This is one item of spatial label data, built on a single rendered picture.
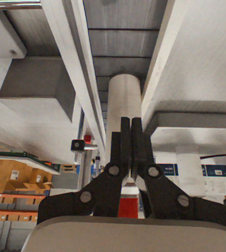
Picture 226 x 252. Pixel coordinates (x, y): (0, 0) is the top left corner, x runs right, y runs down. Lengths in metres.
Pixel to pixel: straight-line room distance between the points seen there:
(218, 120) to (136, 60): 0.36
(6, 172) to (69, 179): 6.29
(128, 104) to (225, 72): 0.23
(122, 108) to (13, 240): 8.99
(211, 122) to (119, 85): 0.35
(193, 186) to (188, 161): 0.09
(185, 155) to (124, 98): 0.46
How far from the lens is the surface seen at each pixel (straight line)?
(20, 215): 8.09
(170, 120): 0.46
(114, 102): 0.21
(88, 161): 0.71
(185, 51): 0.30
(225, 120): 0.54
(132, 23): 0.19
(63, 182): 8.34
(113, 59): 0.22
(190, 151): 0.63
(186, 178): 0.62
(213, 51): 0.32
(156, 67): 0.19
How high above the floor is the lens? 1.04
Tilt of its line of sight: 23 degrees down
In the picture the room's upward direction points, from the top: 178 degrees counter-clockwise
